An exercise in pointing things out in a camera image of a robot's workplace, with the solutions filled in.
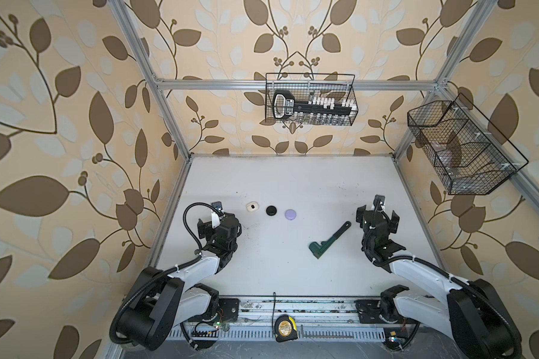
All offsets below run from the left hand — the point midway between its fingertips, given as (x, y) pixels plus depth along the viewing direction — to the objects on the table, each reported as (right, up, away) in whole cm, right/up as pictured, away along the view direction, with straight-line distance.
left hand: (215, 216), depth 87 cm
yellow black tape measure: (+27, -32, -18) cm, 46 cm away
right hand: (+64, +2, -2) cm, 64 cm away
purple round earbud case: (+30, -1, +10) cm, 32 cm away
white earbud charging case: (+13, +2, +13) cm, 18 cm away
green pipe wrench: (+41, -13, 0) cm, 43 cm away
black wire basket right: (+88, +22, -14) cm, 92 cm away
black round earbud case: (+22, 0, +13) cm, 25 cm away
